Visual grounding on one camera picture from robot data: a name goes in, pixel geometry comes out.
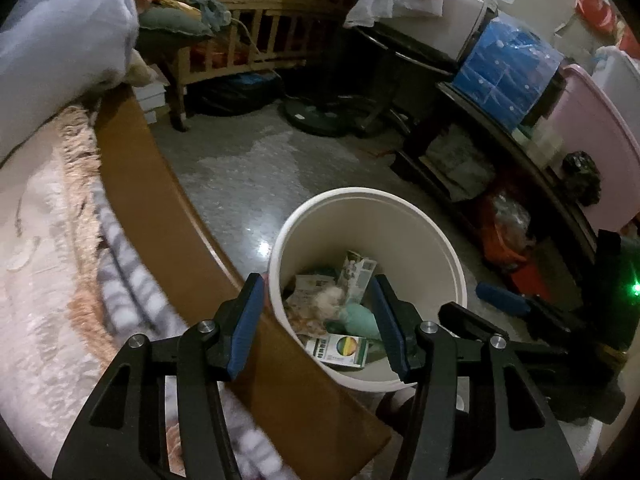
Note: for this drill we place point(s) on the orange plastic bag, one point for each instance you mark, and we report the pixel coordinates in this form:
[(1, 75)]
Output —
[(505, 250)]

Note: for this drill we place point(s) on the small black plastic bag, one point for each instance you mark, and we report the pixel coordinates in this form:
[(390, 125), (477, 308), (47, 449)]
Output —
[(582, 175)]

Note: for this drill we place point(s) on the brown wooden bed board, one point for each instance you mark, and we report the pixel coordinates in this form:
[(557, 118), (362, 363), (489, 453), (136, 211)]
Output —
[(175, 210)]

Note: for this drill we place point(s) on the black round fan base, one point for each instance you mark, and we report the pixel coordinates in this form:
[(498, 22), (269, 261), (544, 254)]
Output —
[(320, 117)]

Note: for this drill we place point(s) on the blue storage box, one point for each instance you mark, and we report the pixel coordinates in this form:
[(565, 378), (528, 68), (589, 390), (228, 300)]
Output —
[(505, 70)]

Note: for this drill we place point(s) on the wooden crib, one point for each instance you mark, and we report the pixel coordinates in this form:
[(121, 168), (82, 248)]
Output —
[(250, 35)]

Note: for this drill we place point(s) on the teal cloth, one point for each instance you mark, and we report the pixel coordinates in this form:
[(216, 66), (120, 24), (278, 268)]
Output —
[(212, 7)]

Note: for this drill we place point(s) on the pink plastic tub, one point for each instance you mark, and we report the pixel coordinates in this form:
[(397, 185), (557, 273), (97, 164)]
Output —
[(610, 125)]

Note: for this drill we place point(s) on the stack of white boxes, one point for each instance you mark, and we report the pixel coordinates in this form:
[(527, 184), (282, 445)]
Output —
[(150, 100)]

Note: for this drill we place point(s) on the person in grey sweatshirt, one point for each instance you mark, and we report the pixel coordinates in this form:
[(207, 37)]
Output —
[(60, 35)]

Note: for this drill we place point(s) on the white appliance box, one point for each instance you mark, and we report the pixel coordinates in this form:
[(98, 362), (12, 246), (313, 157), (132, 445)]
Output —
[(465, 15)]

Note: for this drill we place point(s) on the grey cloth bag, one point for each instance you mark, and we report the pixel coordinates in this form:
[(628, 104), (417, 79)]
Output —
[(460, 160)]

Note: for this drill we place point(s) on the white plastic bucket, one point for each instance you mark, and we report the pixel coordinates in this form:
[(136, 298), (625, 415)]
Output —
[(300, 230)]

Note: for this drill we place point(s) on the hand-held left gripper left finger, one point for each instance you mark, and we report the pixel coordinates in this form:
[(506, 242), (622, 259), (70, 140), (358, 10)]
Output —
[(247, 325)]

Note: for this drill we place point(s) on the dark wooden low shelf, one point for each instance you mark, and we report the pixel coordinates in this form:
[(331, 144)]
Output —
[(525, 160)]

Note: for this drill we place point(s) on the green cushion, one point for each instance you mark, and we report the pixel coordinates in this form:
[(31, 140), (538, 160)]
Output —
[(170, 20)]

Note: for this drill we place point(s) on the white tissue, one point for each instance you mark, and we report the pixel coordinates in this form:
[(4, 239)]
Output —
[(327, 302)]

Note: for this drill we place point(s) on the white plastic container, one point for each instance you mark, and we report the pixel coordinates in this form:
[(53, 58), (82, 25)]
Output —
[(620, 70)]

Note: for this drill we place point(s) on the grey striped plush blanket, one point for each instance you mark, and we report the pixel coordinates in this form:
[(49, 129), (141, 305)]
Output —
[(135, 285)]

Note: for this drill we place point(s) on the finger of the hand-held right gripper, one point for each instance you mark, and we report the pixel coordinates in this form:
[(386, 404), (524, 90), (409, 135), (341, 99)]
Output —
[(500, 300), (467, 317)]

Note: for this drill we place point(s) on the red plastic bag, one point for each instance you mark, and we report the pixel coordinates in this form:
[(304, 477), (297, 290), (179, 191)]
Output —
[(595, 5)]

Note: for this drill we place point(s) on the large black bag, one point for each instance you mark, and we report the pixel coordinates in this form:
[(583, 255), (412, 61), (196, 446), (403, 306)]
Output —
[(235, 92)]

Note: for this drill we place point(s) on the tall white medicine box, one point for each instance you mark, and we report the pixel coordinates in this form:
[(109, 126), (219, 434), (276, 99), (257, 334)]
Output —
[(335, 350)]

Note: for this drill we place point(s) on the black metal stand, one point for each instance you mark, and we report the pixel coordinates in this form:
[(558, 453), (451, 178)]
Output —
[(400, 60)]

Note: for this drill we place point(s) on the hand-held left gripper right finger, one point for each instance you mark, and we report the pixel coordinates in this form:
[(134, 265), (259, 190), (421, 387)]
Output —
[(390, 325)]

